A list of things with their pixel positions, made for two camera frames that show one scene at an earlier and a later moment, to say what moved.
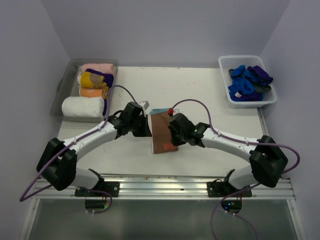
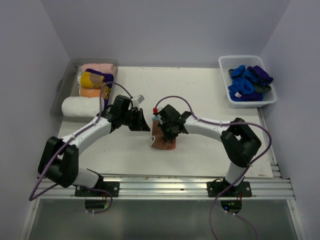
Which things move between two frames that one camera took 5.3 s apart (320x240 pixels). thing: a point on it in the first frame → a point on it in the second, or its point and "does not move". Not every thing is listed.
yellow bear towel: (90, 80) does not move
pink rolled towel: (107, 68) does not move
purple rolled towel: (108, 78) does not move
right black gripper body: (178, 139) → (170, 133)
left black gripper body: (138, 127) → (133, 119)
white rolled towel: (83, 106) does not move
